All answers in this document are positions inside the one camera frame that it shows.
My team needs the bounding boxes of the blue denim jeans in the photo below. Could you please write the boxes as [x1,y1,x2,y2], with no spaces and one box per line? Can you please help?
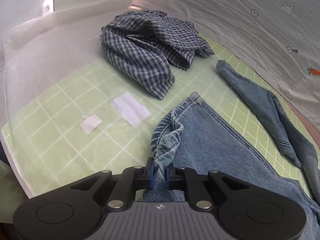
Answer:
[143,60,319,239]

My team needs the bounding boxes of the green grid cutting mat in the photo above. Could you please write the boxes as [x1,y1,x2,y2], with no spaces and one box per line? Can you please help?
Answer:
[2,40,309,197]

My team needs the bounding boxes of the translucent plastic storage bag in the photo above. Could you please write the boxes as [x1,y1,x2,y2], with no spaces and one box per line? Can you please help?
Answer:
[0,0,141,198]

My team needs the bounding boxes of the blue plaid shirt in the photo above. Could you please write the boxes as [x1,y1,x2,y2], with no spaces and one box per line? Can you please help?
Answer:
[100,10,214,100]

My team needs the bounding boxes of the green fabric chair cover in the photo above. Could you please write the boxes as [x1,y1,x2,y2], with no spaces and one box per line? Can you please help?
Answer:
[0,161,28,224]

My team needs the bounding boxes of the grey printed backdrop cloth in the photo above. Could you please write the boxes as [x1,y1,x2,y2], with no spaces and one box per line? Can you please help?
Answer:
[133,0,319,126]

